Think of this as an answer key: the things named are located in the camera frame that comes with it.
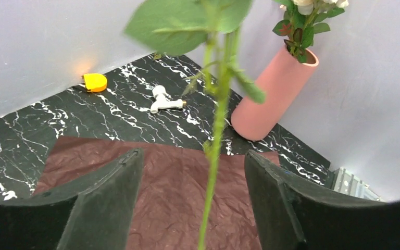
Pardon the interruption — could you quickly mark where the peach pink rose stem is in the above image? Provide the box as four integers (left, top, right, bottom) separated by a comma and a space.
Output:
272, 1, 314, 64

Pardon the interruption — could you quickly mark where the aluminium rail frame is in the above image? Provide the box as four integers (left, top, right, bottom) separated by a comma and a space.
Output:
331, 167, 384, 202

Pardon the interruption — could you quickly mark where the white pipe tee fitting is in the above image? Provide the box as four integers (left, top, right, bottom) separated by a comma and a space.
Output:
149, 85, 187, 114

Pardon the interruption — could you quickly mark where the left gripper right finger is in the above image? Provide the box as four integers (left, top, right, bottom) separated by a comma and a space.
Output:
244, 150, 400, 249

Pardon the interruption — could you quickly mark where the maroon wrapping paper sheet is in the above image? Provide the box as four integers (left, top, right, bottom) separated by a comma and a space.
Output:
35, 136, 260, 249

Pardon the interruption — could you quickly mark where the pink cylindrical vase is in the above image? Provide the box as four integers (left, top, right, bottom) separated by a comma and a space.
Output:
231, 47, 319, 141

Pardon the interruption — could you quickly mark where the small pink rose stem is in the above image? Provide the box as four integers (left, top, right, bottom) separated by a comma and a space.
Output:
124, 1, 265, 249

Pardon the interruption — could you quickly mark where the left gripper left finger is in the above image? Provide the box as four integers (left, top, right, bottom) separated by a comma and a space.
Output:
0, 148, 143, 249

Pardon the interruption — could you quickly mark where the white rose flower stem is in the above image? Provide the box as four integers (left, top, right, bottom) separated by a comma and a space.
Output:
311, 0, 349, 34

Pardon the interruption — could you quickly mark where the small orange yellow cap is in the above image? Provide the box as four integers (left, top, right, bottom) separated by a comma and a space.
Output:
82, 73, 108, 93

